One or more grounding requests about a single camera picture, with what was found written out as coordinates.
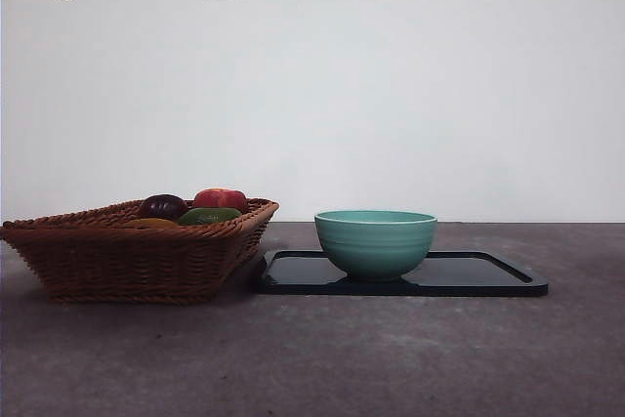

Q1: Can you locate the brown kiwifruit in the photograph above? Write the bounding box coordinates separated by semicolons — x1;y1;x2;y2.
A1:
121;218;181;230

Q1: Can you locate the teal ribbed bowl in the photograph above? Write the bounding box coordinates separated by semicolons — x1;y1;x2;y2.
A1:
313;210;438;283

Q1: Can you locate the dark purple fruit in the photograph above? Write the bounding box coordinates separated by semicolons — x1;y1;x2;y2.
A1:
138;193;189;221

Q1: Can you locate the red apple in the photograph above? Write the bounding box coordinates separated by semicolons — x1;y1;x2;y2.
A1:
192;188;249;216

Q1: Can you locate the green fruit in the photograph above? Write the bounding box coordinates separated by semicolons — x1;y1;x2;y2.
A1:
177;207;244;227

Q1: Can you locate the brown wicker basket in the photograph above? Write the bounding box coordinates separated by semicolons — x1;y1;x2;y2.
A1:
0;197;280;305

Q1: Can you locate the dark rectangular tray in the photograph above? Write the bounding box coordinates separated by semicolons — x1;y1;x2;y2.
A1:
251;249;549;297

